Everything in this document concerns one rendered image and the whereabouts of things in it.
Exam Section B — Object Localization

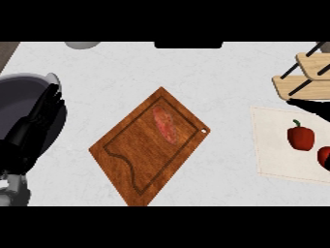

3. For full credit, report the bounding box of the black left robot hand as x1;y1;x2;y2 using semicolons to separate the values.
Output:
0;82;68;177

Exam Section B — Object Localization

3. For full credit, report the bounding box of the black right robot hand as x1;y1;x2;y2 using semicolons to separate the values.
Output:
285;98;330;172

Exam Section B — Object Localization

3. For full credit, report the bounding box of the wooden tiered shelf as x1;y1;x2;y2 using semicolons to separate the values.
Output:
270;41;330;102

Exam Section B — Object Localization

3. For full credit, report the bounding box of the red bell pepper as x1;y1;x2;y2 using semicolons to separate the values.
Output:
286;118;315;152

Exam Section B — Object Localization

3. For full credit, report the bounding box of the beige placemat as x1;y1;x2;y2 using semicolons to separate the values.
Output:
249;105;330;189

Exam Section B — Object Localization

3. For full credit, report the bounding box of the large grey bowl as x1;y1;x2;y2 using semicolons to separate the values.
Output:
0;72;71;187

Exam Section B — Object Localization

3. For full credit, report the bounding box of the brown wooden cutting board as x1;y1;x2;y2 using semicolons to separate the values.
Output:
87;85;212;207

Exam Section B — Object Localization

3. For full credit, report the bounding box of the red sausage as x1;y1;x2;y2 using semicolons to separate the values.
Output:
150;105;180;145

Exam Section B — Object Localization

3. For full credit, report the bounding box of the grey round object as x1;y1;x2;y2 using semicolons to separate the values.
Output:
63;41;102;50

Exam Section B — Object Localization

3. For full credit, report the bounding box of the black appliance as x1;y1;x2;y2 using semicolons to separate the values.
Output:
153;41;224;49

